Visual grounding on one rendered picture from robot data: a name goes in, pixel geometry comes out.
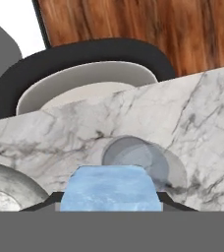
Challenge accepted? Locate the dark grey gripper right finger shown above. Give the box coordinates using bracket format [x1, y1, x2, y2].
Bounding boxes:
[156, 191, 198, 213]

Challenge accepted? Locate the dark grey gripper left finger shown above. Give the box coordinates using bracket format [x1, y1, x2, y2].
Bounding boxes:
[20, 192, 65, 213]

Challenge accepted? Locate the blue ice cube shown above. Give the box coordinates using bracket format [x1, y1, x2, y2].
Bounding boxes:
[59, 164, 163, 213]

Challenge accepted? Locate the grey ice bowl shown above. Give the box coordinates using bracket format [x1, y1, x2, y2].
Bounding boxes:
[0, 160, 50, 212]

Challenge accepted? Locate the black chair with grey seat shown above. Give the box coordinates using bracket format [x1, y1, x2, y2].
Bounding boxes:
[0, 37, 177, 122]

